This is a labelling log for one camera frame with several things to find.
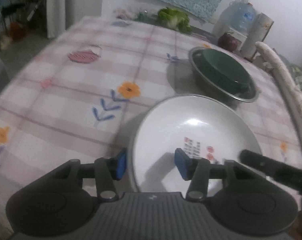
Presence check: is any white printed ceramic plate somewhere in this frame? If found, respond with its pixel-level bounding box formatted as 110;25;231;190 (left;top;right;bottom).
129;94;264;193

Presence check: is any green ceramic bowl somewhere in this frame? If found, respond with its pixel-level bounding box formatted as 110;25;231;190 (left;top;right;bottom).
192;49;251;90

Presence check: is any green leafy vegetable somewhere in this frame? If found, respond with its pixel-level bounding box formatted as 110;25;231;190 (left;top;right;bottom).
157;7;192;33

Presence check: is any red cloth heap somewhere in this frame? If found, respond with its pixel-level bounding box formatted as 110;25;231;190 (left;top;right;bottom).
10;21;29;39

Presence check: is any rolled white quilt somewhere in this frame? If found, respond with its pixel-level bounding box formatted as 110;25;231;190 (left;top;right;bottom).
255;41;302;170

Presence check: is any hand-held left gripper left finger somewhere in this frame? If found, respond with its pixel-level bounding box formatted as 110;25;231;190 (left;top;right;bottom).
38;148;128;201

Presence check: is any white curtain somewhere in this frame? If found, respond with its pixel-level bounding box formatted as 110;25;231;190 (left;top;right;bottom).
46;0;103;39

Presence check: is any clear water jug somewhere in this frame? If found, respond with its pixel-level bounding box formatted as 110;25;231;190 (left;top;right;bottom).
228;0;257;32

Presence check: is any pink plastic bag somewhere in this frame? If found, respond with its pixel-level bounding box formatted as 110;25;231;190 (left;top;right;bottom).
113;7;134;19

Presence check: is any steel bowl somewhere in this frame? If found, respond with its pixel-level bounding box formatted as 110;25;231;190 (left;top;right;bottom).
188;46;260;103

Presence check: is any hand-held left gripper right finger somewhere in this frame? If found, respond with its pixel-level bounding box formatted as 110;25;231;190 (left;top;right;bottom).
174;148;266;201

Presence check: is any red onion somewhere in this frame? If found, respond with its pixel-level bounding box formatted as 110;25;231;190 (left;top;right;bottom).
218;32;240;52

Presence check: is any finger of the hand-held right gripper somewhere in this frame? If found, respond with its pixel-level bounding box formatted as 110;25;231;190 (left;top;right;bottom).
239;149;302;195

